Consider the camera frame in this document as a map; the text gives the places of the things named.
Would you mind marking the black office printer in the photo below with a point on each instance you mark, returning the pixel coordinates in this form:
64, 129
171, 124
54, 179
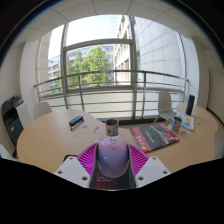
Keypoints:
11, 120

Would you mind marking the pink and lilac computer mouse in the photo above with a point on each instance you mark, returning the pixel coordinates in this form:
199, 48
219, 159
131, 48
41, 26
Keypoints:
112, 156

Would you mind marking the red and blue magazine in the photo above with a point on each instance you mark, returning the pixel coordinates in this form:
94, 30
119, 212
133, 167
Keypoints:
153, 136

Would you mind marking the white chair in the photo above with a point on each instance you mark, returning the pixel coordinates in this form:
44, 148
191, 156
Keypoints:
165, 103
6, 153
41, 110

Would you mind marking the black cylinder bottle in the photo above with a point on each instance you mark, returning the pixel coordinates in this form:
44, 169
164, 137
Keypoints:
190, 105

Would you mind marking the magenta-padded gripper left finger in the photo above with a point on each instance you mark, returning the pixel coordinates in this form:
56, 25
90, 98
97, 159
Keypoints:
73, 170

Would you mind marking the metal balcony railing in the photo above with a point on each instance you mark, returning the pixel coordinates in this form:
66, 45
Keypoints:
110, 71

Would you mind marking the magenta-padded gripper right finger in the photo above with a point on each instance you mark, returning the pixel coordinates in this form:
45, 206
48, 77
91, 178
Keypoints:
151, 170

